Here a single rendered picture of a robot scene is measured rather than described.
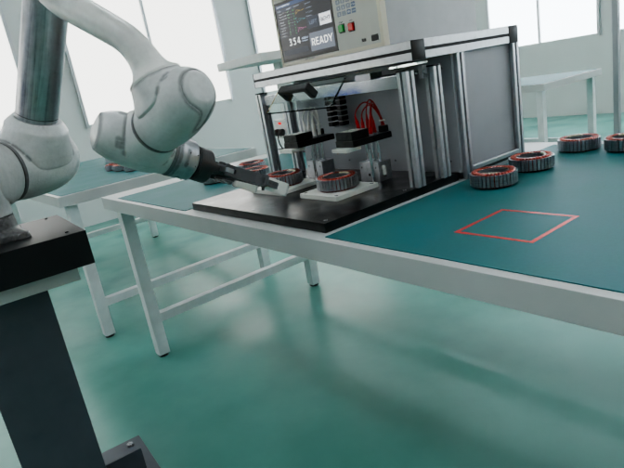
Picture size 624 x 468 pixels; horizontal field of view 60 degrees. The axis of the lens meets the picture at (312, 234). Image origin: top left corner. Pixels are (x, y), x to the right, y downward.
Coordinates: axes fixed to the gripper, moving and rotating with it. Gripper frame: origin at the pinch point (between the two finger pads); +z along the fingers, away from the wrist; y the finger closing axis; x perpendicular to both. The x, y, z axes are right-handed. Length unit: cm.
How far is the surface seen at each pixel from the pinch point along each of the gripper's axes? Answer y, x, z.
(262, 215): -4.8, -6.6, 3.9
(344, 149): 1.1, 15.9, 19.7
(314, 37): -16, 47, 13
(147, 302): -114, -49, 29
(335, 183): 3.3, 6.2, 17.9
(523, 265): 66, -7, 5
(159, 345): -114, -68, 39
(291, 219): 7.6, -6.4, 3.8
